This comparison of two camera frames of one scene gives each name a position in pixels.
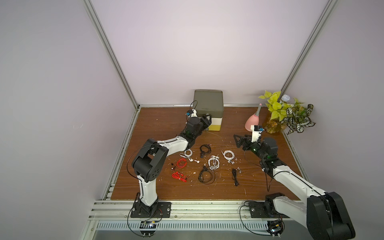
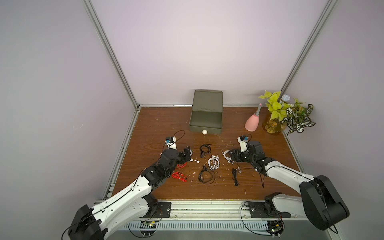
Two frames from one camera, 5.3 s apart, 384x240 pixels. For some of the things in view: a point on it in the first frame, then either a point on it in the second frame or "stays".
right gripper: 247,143 to 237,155
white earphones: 229,158 stays
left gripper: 204,122 to 187,155
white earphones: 214,162 stays
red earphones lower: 180,176 stays
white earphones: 188,154 stays
